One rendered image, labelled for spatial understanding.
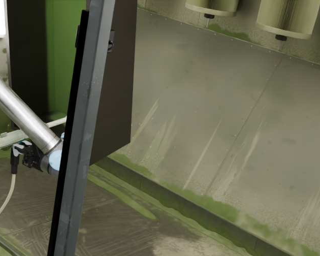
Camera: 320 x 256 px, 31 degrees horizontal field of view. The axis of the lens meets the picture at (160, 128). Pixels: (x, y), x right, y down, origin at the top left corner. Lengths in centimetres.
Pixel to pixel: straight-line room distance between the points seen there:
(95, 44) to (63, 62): 184
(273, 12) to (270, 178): 95
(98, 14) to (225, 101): 225
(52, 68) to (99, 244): 108
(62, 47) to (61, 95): 31
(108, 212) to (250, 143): 96
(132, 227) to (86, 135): 177
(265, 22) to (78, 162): 191
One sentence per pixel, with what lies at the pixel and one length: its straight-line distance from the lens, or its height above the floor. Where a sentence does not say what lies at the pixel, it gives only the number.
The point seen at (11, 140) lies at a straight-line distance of 268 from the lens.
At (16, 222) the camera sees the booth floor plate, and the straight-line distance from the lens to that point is 330.
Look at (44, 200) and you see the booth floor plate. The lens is 356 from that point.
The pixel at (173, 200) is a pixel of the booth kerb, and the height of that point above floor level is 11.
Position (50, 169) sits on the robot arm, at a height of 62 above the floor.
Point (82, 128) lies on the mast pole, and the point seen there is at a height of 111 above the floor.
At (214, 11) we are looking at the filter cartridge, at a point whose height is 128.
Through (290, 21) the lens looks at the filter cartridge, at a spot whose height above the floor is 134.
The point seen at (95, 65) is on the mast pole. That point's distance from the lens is 163.
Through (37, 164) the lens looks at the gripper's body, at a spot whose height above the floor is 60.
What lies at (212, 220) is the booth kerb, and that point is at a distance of 352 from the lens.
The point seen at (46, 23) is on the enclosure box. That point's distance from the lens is 338.
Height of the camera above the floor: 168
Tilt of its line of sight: 18 degrees down
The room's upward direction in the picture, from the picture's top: 11 degrees clockwise
